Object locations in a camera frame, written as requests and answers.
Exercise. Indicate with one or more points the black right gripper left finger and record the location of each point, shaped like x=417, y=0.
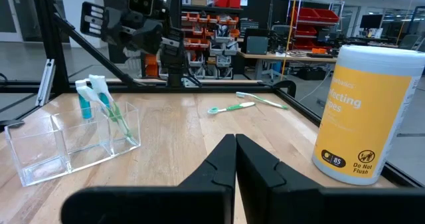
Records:
x=212, y=190

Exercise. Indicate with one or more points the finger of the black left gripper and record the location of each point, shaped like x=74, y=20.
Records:
x=154, y=38
x=139, y=38

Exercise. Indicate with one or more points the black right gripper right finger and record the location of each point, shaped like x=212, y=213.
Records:
x=265, y=190

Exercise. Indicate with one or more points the green white toothbrush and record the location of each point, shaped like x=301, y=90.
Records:
x=237, y=107
x=98, y=82
x=87, y=92
x=265, y=101

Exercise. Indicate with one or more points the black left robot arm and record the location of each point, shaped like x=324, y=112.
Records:
x=174, y=61

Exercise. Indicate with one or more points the orange bin shelf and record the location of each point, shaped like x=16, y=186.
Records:
x=199, y=44

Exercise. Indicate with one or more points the cardboard box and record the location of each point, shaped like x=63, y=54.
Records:
x=199, y=0

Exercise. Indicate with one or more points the silver aluminium extrusion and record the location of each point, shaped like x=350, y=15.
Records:
x=44, y=84

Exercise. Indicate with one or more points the dark equipment case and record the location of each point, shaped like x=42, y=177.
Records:
x=257, y=44

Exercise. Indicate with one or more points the wooden workbench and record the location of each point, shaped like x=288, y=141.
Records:
x=265, y=56

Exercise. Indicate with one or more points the yellow disinfecting wipes canister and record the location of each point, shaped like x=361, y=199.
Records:
x=358, y=124

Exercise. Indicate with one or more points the black floor bag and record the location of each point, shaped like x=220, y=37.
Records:
x=312, y=73

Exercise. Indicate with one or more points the clear acrylic organizer box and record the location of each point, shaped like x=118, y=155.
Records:
x=40, y=164

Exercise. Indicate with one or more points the red bin rack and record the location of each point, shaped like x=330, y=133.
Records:
x=315, y=14

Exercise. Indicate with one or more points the black monitor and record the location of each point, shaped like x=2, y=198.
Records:
x=372, y=21

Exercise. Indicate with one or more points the office chair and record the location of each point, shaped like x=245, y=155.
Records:
x=409, y=41

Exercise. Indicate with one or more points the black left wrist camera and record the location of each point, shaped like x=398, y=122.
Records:
x=141, y=1

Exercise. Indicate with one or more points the black corner bracket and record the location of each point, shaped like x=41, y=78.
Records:
x=285, y=82

